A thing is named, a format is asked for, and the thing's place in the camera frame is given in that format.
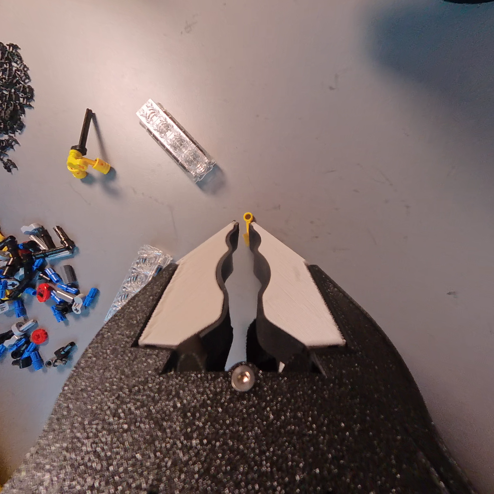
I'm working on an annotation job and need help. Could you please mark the clear toy brick dark rod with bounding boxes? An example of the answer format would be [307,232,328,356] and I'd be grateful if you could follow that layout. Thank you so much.
[103,244,173,324]

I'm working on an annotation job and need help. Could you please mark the clear toy brick grey rod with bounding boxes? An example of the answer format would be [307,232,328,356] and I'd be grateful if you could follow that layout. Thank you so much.
[135,99,215,183]

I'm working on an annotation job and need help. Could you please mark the grey desk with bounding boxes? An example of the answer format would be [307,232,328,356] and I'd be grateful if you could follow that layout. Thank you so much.
[0,0,494,479]

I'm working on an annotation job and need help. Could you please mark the yellow and black axle assembly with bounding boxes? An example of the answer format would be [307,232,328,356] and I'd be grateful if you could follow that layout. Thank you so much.
[66,109,112,181]

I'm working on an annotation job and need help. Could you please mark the pile of colourful toy pieces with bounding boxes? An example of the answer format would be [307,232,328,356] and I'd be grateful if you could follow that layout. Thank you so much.
[0,223,100,368]

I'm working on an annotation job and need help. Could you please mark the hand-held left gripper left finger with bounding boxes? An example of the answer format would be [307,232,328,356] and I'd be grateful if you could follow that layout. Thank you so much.
[137,221,237,372]

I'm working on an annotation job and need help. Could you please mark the heap of black toy pins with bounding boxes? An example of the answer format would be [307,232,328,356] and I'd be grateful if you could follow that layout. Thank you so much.
[0,42,36,174]

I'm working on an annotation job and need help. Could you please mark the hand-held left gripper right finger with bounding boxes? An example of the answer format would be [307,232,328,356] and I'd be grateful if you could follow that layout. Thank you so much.
[248,221,346,372]

